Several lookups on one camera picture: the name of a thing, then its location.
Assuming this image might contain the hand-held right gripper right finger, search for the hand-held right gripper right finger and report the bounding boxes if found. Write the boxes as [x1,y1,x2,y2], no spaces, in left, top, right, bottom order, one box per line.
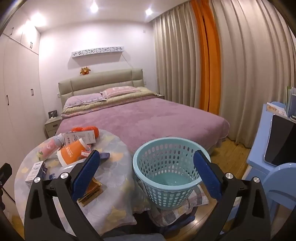
[193,150,271,241]

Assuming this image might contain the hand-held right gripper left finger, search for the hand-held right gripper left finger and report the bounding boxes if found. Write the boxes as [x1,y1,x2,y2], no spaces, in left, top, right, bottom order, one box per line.
[24,150,109,241]

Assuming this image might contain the orange and white bottle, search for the orange and white bottle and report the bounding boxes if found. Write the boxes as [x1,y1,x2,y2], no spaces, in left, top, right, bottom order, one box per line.
[57,138,93,166]

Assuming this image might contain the small white box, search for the small white box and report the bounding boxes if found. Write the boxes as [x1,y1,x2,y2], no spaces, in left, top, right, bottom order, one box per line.
[25,161,48,183]

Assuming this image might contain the white carton with blue print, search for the white carton with blue print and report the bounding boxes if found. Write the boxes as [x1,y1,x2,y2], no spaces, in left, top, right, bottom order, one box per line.
[63,130,96,147]

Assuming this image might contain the light blue plastic basket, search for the light blue plastic basket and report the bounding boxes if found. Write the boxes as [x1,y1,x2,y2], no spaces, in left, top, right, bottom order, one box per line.
[132,137,211,210]

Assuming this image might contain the pink bottle with white cap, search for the pink bottle with white cap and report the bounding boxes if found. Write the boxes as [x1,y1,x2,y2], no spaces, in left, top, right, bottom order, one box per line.
[38,133,65,160]

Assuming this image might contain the brown paper packets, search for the brown paper packets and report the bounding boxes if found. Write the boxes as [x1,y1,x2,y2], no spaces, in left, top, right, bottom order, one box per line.
[77,177,103,207]

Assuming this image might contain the orange plush toy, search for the orange plush toy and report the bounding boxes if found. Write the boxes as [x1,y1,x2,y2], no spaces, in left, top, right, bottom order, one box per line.
[71,126,100,138]

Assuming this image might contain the light blue desk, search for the light blue desk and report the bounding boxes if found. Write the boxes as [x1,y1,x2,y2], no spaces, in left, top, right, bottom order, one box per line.
[246,101,296,180]

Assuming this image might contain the plaid cushion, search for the plaid cushion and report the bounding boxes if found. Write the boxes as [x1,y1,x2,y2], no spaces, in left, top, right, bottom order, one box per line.
[136,178,210,227]

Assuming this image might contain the purple pillow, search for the purple pillow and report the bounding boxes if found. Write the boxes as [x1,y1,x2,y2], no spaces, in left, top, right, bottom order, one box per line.
[63,93,107,109]

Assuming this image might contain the light blue plastic chair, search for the light blue plastic chair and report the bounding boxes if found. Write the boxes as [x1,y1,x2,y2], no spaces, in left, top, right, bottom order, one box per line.
[240,162,296,241]

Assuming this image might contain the white wardrobe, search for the white wardrobe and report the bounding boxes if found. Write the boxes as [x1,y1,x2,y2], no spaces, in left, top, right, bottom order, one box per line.
[0,14,47,183]

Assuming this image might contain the dark tablet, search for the dark tablet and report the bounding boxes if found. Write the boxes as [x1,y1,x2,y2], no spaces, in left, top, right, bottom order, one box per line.
[264,113,296,167]

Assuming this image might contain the bed with purple cover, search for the bed with purple cover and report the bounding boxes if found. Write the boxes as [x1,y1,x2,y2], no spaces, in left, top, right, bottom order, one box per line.
[55,87,230,160]

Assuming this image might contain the folded beige quilt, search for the folded beige quilt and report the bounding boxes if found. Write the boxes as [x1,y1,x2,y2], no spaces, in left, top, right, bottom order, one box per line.
[61,90,161,114]

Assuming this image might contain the pink pillow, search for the pink pillow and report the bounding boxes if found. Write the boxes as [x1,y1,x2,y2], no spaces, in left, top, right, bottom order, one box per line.
[100,86,141,99]

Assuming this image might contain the beige padded headboard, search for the beige padded headboard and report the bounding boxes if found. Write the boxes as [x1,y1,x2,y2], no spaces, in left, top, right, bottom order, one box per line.
[58,68,146,110]

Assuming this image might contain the orange and white booklet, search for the orange and white booklet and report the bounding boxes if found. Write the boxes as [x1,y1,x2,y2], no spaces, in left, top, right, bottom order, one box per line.
[266,103,287,118]

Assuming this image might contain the orange curtain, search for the orange curtain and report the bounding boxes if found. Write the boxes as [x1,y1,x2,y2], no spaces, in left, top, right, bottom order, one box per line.
[190,0,222,115]

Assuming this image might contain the beige curtain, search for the beige curtain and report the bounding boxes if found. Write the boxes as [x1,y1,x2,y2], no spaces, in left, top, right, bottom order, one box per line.
[151,5,205,109]
[208,0,296,149]

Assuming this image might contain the upright books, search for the upright books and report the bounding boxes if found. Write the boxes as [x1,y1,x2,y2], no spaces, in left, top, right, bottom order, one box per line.
[285,86,296,123]

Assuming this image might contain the white patterned wall shelf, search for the white patterned wall shelf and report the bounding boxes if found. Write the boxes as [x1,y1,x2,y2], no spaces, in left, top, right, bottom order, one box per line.
[71,45,126,58]

